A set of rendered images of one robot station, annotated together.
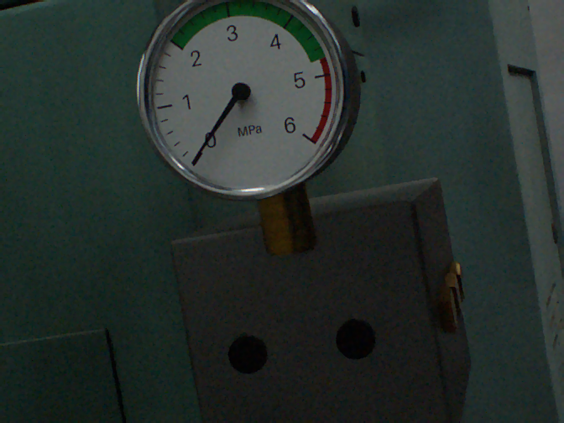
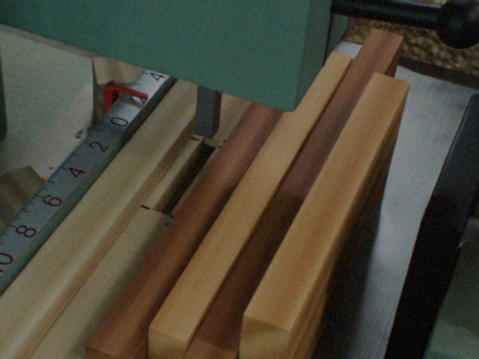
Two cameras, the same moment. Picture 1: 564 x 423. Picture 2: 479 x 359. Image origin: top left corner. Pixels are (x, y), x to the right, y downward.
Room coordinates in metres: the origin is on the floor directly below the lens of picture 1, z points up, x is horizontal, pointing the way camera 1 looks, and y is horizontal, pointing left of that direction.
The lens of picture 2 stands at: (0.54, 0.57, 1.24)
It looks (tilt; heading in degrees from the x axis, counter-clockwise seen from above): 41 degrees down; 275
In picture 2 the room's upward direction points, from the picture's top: 6 degrees clockwise
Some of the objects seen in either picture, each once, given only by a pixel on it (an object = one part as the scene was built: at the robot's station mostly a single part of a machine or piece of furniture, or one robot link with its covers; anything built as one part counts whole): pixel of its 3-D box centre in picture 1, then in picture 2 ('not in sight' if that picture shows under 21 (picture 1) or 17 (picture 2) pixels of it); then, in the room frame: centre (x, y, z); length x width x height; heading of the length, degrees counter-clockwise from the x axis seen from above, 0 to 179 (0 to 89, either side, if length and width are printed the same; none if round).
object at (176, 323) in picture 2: not in sight; (261, 214); (0.56, 0.24, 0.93); 0.21 x 0.02 x 0.06; 77
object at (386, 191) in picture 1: (343, 310); not in sight; (0.39, -0.02, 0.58); 0.12 x 0.08 x 0.08; 167
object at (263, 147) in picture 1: (261, 122); not in sight; (0.33, 0.00, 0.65); 0.06 x 0.04 x 0.08; 77
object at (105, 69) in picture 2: not in sight; (121, 95); (0.68, 0.03, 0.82); 0.04 x 0.03 x 0.04; 22
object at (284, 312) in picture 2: not in sight; (325, 245); (0.53, 0.26, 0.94); 0.17 x 0.02 x 0.07; 77
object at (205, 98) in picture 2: not in sight; (209, 88); (0.59, 0.21, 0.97); 0.01 x 0.01 x 0.05; 77
